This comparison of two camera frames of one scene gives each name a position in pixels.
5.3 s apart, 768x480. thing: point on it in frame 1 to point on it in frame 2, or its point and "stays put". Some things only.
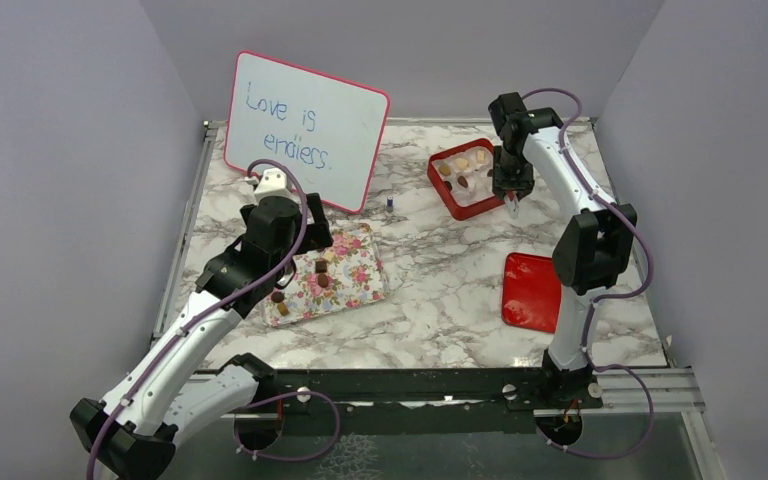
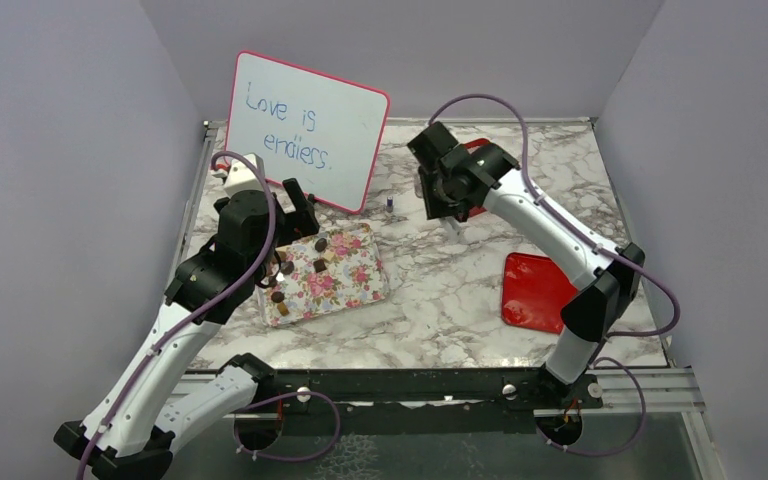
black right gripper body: x=511 y=172 to x=438 y=200
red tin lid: x=531 y=292 stays put
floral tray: x=349 y=274 stays put
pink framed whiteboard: x=327 y=127 stays put
